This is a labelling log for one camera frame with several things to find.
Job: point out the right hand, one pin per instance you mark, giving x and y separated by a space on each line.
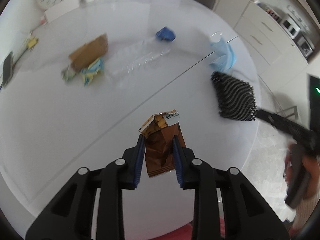
311 165

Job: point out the green crumpled wrapper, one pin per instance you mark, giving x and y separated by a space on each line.
68 74

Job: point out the brown foil snack wrapper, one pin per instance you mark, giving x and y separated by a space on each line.
158 132

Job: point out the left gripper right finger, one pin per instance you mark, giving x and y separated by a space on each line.
226 204

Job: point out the clear plastic bottle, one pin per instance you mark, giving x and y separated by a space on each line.
135 56

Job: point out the black smartphone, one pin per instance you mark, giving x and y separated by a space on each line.
7 69

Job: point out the silver microwave oven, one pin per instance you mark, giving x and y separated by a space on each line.
304 44

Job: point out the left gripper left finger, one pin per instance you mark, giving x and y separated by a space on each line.
70 212

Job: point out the white drawer cabinet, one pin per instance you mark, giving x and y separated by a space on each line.
268 38

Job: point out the metal step stool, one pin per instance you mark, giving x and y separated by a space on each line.
290 113

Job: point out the yellow blue crumpled wrapper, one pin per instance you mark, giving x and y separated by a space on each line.
92 70

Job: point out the black mesh pad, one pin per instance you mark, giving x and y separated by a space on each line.
236 100

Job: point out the blue face mask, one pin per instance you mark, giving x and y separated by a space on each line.
223 57

